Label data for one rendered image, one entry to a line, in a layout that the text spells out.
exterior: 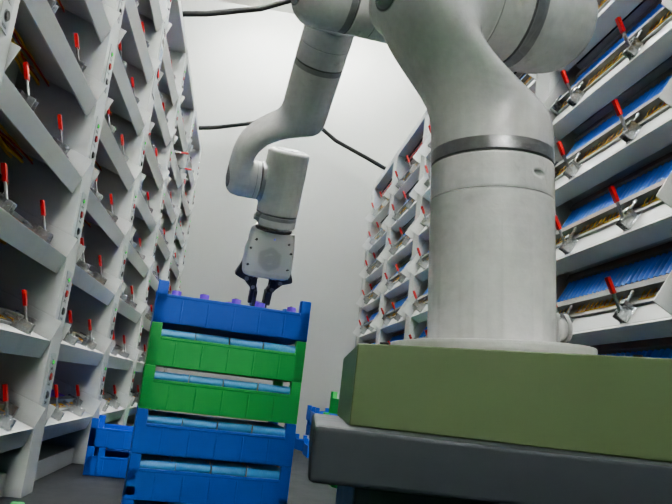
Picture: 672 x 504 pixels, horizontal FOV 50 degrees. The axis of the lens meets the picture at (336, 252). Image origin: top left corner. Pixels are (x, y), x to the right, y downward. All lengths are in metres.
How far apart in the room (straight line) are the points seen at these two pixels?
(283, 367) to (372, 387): 0.86
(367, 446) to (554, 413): 0.16
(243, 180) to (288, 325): 0.30
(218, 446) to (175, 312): 0.26
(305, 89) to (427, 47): 0.62
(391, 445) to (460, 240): 0.22
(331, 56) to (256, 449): 0.74
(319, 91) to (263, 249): 0.34
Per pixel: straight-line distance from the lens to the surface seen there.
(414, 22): 0.72
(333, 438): 0.52
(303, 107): 1.33
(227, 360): 1.40
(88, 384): 2.50
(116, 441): 2.26
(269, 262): 1.46
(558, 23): 0.78
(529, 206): 0.67
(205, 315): 1.40
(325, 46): 1.29
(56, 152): 1.64
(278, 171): 1.41
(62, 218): 1.85
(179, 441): 1.40
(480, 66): 0.70
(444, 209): 0.68
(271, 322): 1.42
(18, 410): 1.82
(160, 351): 1.39
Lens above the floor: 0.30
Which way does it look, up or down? 11 degrees up
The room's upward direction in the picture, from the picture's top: 7 degrees clockwise
